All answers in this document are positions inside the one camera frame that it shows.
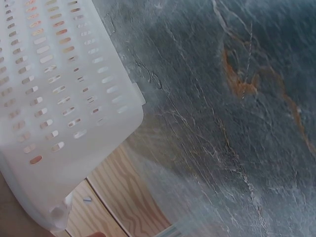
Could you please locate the person's left hand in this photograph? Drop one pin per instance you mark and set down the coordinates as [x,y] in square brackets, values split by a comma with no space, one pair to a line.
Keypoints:
[14,217]

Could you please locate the white perforated plastic basket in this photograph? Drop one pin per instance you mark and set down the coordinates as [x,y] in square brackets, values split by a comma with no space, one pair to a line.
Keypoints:
[61,93]

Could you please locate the person's left fingers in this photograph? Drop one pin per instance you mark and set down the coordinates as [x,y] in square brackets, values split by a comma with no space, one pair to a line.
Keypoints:
[97,234]

